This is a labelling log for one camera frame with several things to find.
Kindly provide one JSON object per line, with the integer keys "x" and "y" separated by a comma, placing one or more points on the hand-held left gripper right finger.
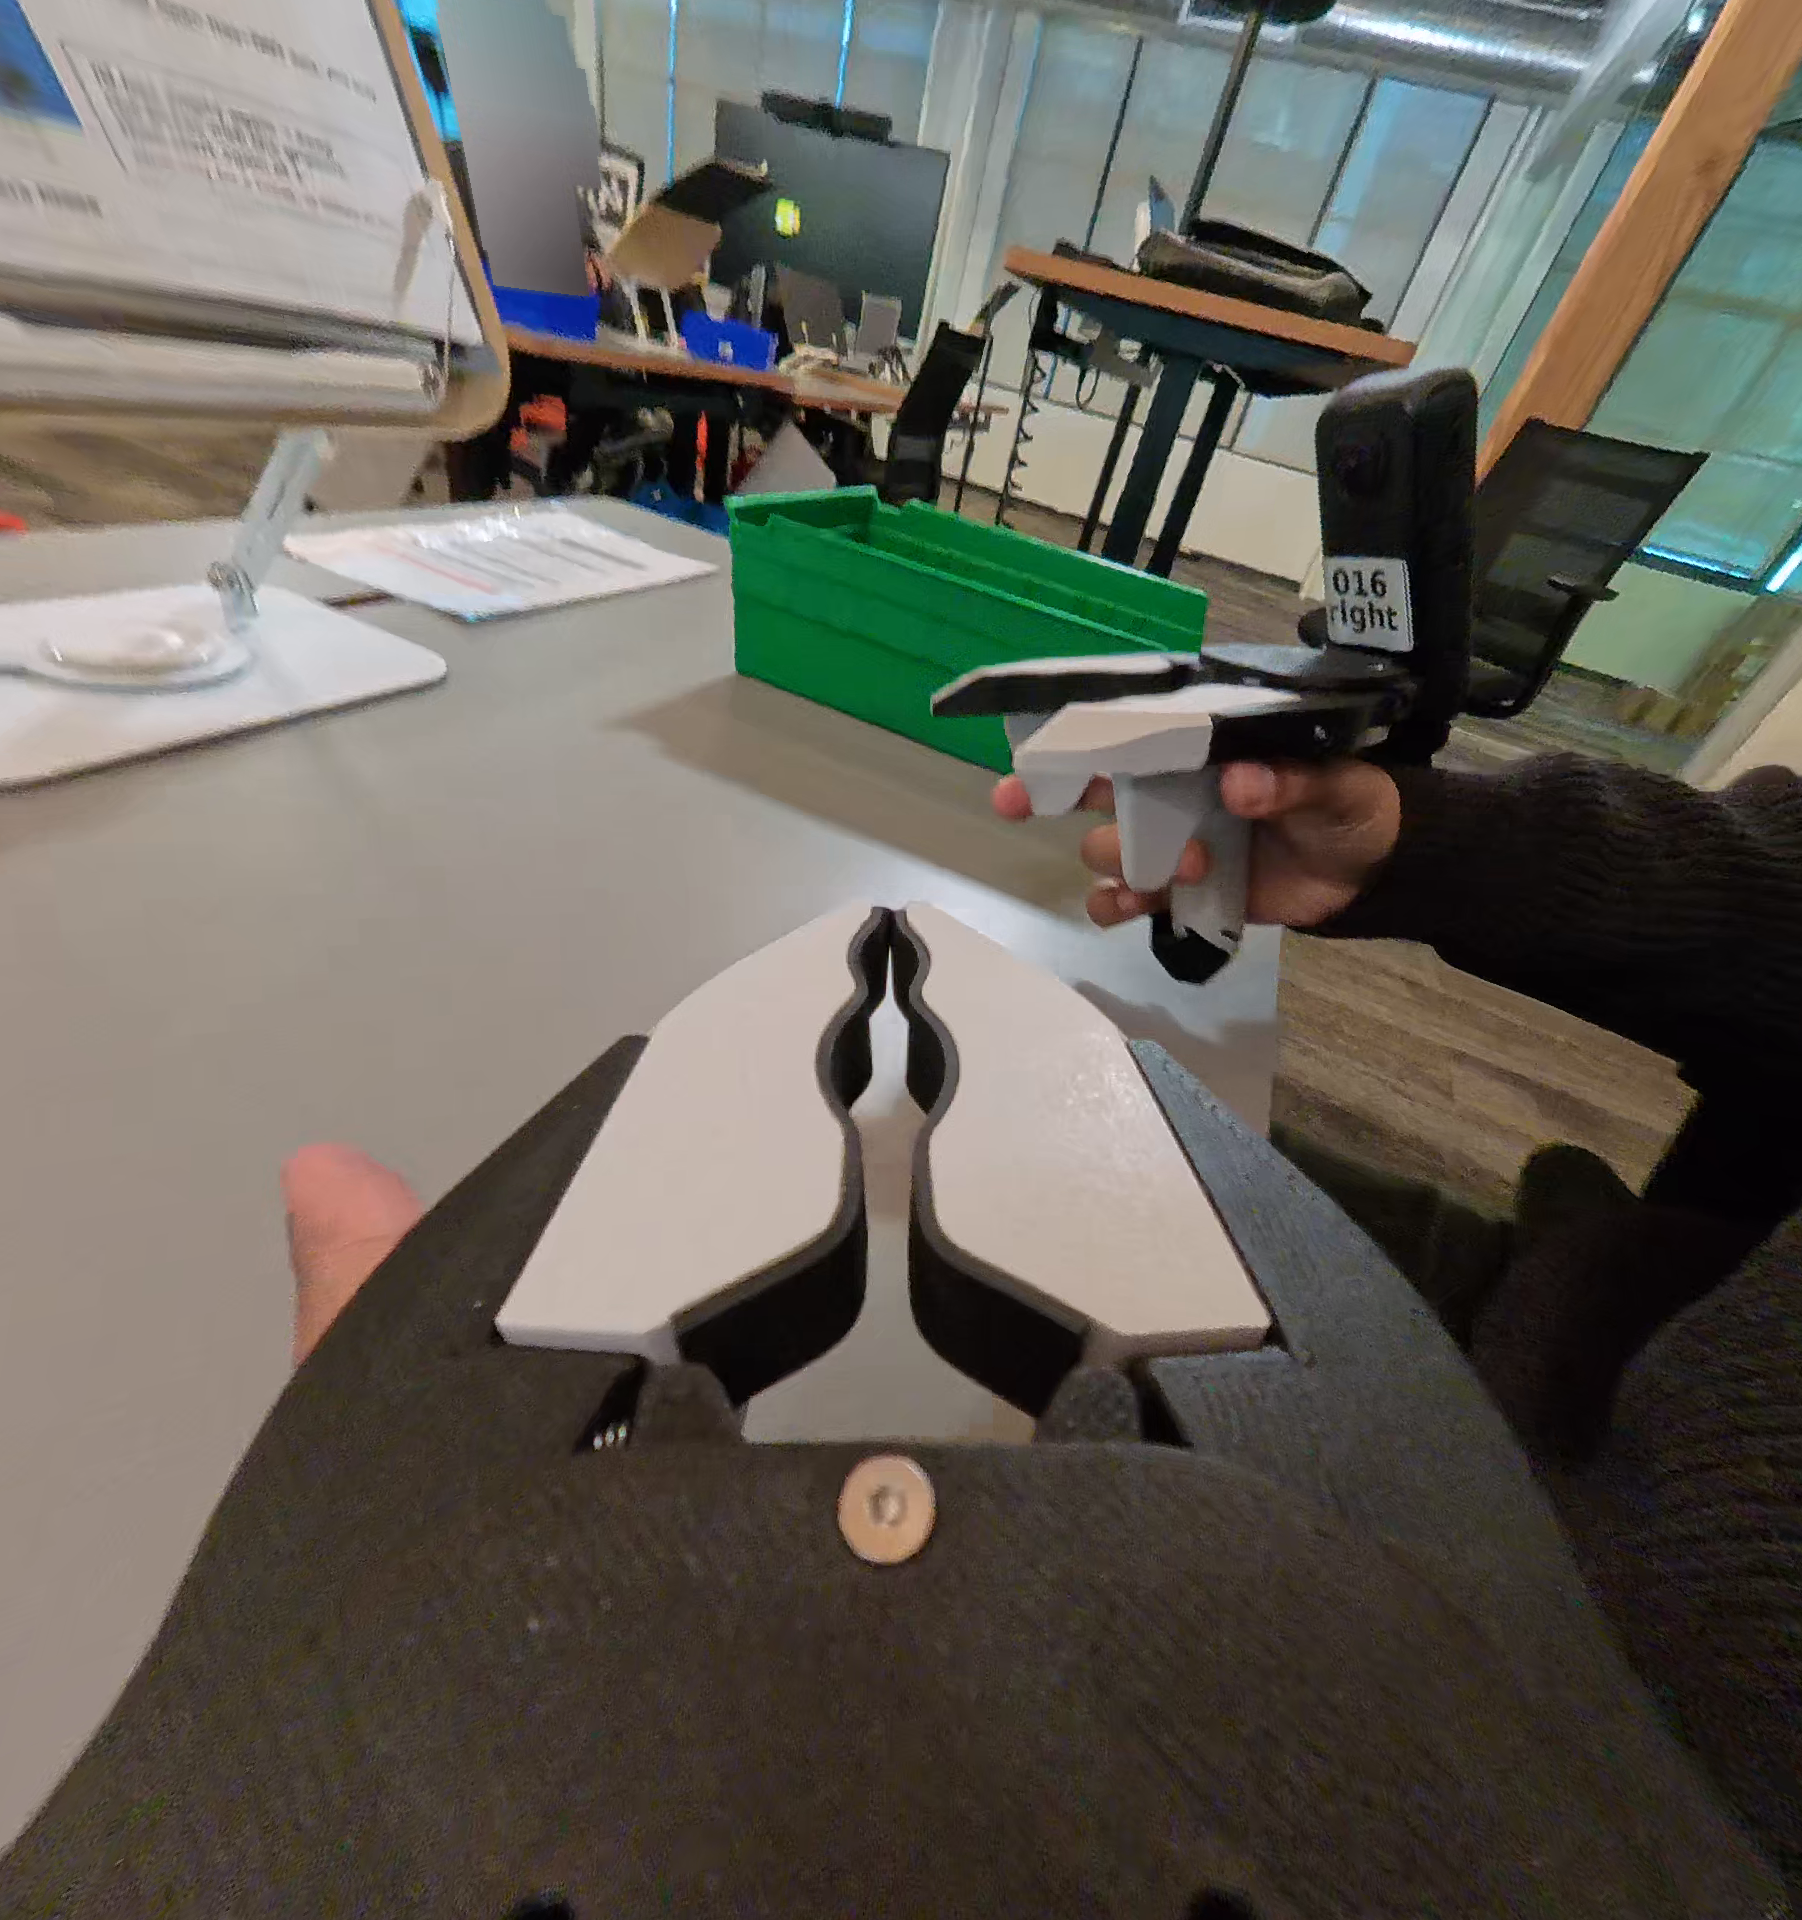
{"x": 1101, "y": 1187}

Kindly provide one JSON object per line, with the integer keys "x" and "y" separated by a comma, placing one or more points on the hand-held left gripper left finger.
{"x": 689, "y": 1187}

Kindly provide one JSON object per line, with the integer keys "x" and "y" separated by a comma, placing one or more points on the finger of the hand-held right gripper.
{"x": 1128, "y": 739}
{"x": 1066, "y": 685}

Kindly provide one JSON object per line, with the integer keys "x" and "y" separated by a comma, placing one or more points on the green storage bin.
{"x": 921, "y": 625}

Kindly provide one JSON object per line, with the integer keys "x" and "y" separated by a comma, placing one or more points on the person's right forearm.
{"x": 1589, "y": 867}

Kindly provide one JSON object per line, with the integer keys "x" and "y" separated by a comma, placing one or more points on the grey desk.
{"x": 392, "y": 900}

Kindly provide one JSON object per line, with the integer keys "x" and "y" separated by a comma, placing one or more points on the person's right hand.
{"x": 1314, "y": 842}

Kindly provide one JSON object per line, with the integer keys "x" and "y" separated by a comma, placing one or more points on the person's left hand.
{"x": 349, "y": 1227}

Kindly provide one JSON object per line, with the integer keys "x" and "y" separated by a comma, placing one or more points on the black office chair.
{"x": 1574, "y": 523}
{"x": 928, "y": 403}

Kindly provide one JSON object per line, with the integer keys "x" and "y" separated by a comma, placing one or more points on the background work table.
{"x": 689, "y": 375}
{"x": 1219, "y": 307}

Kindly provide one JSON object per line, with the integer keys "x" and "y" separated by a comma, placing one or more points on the black bag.
{"x": 1247, "y": 275}

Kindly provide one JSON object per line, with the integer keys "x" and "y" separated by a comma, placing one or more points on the grey box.
{"x": 794, "y": 457}

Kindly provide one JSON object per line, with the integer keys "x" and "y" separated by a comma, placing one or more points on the blue storage bin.
{"x": 546, "y": 307}
{"x": 730, "y": 334}

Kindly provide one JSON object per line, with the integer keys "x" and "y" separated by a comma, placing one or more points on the large black screen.
{"x": 843, "y": 213}

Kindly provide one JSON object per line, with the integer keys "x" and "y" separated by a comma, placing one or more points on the white paper card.
{"x": 511, "y": 565}

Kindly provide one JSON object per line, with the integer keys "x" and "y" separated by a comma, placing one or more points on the tan and black board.
{"x": 681, "y": 224}

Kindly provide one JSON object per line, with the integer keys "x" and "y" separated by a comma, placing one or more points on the wooden document stand white base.
{"x": 172, "y": 677}

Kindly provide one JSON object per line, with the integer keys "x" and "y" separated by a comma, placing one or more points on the printed instruction sheet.
{"x": 213, "y": 145}

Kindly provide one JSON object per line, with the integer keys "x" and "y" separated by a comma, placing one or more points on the wooden post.
{"x": 1651, "y": 224}

